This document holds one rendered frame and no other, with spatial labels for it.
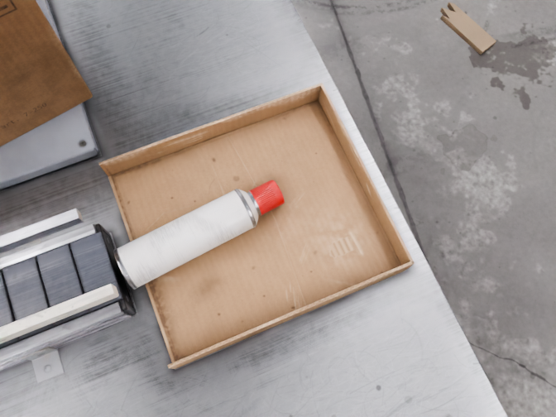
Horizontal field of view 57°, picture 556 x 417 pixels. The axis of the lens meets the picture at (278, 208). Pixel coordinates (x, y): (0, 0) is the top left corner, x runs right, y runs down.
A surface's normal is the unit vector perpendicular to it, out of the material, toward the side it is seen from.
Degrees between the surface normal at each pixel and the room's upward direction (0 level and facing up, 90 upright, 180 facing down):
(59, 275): 0
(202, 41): 0
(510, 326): 0
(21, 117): 90
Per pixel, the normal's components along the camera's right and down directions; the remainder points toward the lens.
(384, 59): 0.02, -0.32
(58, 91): 0.56, 0.79
